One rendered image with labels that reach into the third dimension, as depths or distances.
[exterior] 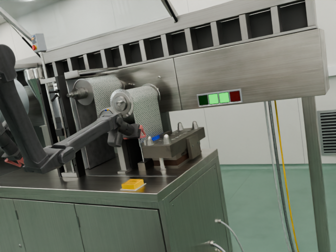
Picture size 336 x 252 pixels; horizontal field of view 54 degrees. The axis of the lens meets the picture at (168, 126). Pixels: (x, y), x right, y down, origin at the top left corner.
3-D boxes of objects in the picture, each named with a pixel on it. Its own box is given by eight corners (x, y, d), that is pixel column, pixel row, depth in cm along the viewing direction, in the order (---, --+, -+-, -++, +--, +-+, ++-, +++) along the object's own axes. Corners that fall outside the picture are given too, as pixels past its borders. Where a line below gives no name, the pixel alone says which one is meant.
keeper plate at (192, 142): (189, 159, 168) (185, 138, 166) (197, 153, 176) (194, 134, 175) (193, 159, 166) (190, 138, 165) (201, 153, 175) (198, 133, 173)
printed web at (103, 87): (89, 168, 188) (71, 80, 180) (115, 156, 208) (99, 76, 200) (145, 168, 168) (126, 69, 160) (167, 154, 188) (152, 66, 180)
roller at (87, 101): (77, 106, 182) (72, 81, 180) (106, 99, 203) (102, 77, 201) (96, 103, 175) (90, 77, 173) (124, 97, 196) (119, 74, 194)
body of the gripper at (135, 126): (139, 137, 157) (129, 133, 151) (122, 138, 162) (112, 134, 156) (140, 124, 159) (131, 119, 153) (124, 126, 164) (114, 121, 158)
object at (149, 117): (139, 146, 166) (133, 111, 163) (163, 135, 186) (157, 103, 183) (140, 146, 166) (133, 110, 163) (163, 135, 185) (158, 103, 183)
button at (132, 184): (122, 189, 142) (121, 184, 141) (131, 183, 147) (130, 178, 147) (135, 190, 138) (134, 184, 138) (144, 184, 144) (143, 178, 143)
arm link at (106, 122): (60, 152, 108) (35, 150, 112) (63, 167, 110) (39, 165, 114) (123, 112, 146) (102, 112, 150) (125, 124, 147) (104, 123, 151)
